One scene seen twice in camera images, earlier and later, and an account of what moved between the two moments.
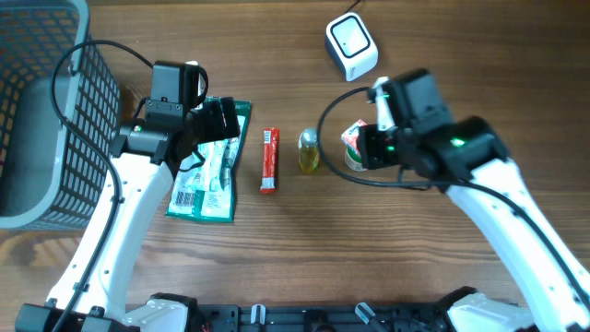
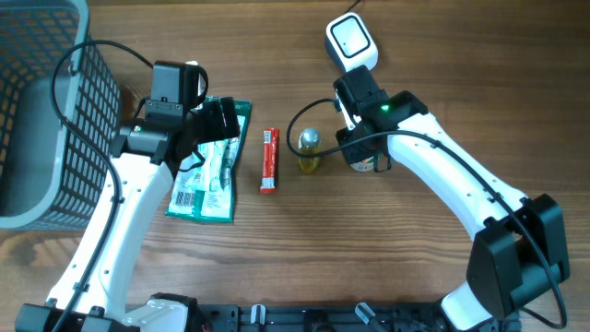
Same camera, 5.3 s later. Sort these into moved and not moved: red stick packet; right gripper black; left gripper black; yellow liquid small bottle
Moved: right gripper black
Not moved: yellow liquid small bottle; red stick packet; left gripper black
